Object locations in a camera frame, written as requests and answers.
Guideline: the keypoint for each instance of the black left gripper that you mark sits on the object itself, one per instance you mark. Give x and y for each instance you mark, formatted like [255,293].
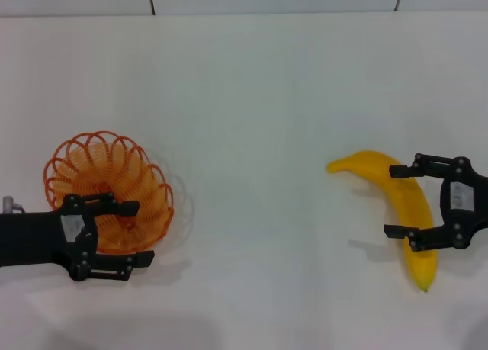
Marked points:
[49,237]

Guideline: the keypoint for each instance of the orange woven plastic basket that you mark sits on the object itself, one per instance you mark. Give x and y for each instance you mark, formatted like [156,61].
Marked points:
[114,167]

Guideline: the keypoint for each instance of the yellow banana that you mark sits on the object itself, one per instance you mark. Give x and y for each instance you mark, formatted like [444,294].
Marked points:
[415,209]

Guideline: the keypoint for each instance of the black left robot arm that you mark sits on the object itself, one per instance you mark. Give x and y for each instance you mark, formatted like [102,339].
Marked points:
[11,239]

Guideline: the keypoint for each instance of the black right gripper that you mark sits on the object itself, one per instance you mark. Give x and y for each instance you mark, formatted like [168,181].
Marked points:
[461,197]

